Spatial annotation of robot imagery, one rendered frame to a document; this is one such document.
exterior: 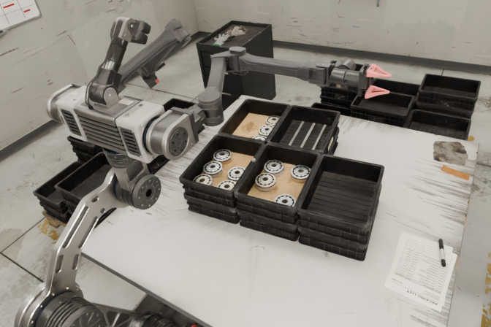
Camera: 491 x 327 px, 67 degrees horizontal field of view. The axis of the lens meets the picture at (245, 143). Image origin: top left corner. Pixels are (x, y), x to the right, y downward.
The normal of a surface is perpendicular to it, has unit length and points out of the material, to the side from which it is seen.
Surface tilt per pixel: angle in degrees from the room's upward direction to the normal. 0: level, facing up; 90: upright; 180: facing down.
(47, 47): 90
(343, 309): 0
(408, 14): 90
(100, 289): 0
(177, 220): 0
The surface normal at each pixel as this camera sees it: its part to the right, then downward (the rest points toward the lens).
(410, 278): -0.11, -0.80
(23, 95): 0.85, 0.24
